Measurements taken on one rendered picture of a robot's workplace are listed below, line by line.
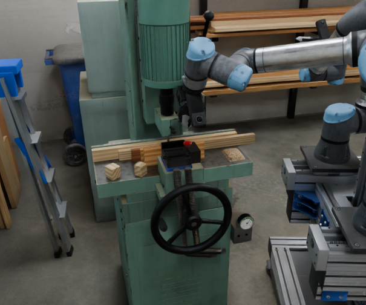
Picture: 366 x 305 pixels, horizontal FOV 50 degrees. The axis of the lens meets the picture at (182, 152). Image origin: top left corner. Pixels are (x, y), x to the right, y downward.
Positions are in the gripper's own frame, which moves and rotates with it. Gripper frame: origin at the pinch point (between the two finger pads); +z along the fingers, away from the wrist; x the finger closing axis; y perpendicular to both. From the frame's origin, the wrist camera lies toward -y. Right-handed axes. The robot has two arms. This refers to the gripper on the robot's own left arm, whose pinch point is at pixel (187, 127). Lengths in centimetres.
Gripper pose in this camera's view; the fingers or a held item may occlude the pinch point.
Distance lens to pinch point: 136.8
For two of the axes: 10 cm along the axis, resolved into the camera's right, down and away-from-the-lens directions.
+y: -2.5, -8.2, 5.2
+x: -9.6, 1.5, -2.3
